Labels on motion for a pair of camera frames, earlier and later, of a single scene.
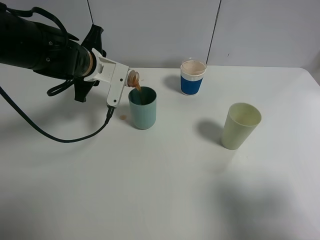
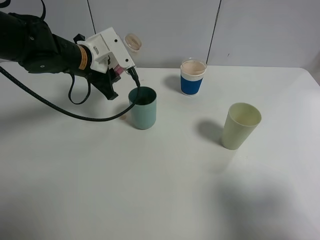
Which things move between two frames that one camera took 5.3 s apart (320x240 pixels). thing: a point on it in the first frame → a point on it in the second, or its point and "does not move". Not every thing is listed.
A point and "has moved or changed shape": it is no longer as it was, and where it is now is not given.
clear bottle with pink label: x=132 y=79 has moved or changed shape
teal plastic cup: x=143 y=107 does not move
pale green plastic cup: x=242 y=121 does not move
